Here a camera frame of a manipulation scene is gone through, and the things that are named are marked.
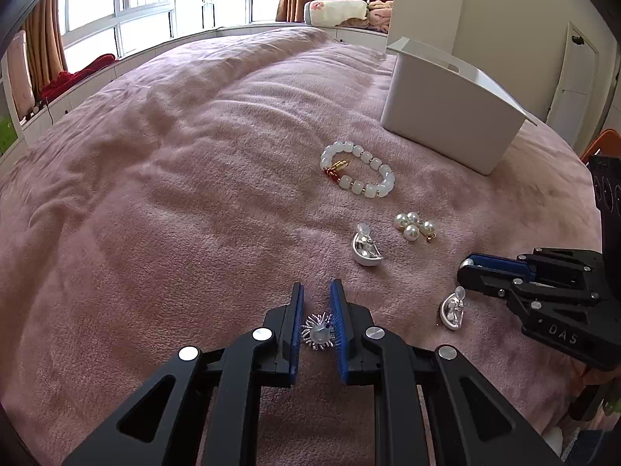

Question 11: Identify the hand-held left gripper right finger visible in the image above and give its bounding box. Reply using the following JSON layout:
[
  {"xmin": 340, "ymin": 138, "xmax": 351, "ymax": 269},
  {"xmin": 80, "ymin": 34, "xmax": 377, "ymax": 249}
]
[{"xmin": 330, "ymin": 279, "xmax": 566, "ymax": 466}]

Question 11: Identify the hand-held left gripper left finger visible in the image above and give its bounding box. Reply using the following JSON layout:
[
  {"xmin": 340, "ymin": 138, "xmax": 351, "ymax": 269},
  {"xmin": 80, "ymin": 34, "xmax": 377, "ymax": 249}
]
[{"xmin": 61, "ymin": 282, "xmax": 306, "ymax": 466}]

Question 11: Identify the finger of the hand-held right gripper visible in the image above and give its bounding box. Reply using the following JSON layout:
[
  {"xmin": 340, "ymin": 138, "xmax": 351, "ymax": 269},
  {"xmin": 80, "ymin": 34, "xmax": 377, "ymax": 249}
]
[
  {"xmin": 457, "ymin": 259, "xmax": 603, "ymax": 312},
  {"xmin": 470, "ymin": 247, "xmax": 605, "ymax": 283}
]

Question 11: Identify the spiky silver earring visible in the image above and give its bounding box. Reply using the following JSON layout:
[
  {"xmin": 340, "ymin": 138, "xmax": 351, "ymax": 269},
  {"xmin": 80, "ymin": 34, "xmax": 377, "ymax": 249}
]
[{"xmin": 301, "ymin": 313, "xmax": 335, "ymax": 351}]

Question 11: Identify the silver shell earring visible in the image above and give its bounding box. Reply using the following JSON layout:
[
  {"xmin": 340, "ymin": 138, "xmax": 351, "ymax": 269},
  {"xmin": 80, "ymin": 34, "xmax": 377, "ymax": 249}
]
[
  {"xmin": 439, "ymin": 287, "xmax": 468, "ymax": 331},
  {"xmin": 349, "ymin": 223, "xmax": 384, "ymax": 267}
]

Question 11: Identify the pearl cluster earring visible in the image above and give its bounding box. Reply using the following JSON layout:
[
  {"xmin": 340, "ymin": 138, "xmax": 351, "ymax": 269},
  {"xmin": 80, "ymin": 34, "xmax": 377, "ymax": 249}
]
[{"xmin": 394, "ymin": 210, "xmax": 437, "ymax": 244}]

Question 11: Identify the white bead bracelet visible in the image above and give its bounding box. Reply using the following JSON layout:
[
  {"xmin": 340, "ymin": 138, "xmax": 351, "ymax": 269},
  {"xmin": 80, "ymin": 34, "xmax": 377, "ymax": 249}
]
[{"xmin": 319, "ymin": 141, "xmax": 397, "ymax": 199}]

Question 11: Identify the white storage box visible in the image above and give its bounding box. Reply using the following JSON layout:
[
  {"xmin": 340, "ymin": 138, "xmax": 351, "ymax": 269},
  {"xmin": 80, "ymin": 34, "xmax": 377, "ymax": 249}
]
[{"xmin": 380, "ymin": 36, "xmax": 539, "ymax": 176}]

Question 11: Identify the orange chair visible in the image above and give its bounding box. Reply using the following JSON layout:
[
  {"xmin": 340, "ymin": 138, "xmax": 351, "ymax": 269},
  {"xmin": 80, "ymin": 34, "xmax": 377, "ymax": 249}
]
[{"xmin": 579, "ymin": 129, "xmax": 621, "ymax": 162}]

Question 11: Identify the pink blanket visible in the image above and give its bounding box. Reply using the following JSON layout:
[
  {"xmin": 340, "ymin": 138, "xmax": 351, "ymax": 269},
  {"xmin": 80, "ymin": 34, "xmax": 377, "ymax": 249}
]
[{"xmin": 0, "ymin": 26, "xmax": 607, "ymax": 466}]

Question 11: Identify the white door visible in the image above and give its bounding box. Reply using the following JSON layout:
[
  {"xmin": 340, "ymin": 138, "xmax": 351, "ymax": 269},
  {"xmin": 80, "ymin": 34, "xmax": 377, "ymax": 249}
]
[{"xmin": 546, "ymin": 21, "xmax": 601, "ymax": 152}]

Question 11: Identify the pink plush toy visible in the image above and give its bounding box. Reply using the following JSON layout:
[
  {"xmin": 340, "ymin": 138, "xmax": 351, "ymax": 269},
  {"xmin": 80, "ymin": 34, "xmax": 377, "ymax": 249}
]
[{"xmin": 340, "ymin": 0, "xmax": 397, "ymax": 36}]

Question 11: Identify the white rolled pillow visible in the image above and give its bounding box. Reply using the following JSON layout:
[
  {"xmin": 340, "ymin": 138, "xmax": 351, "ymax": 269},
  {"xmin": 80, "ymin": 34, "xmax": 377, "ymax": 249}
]
[{"xmin": 303, "ymin": 0, "xmax": 370, "ymax": 28}]

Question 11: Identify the red cloth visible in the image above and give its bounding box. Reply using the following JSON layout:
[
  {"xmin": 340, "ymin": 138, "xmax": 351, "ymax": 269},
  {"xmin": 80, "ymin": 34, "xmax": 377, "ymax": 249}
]
[{"xmin": 40, "ymin": 53, "xmax": 118, "ymax": 101}]

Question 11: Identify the pink padded board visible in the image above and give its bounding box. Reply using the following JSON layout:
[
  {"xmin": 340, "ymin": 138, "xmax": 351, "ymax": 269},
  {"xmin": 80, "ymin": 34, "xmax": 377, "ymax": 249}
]
[{"xmin": 5, "ymin": 29, "xmax": 36, "ymax": 123}]

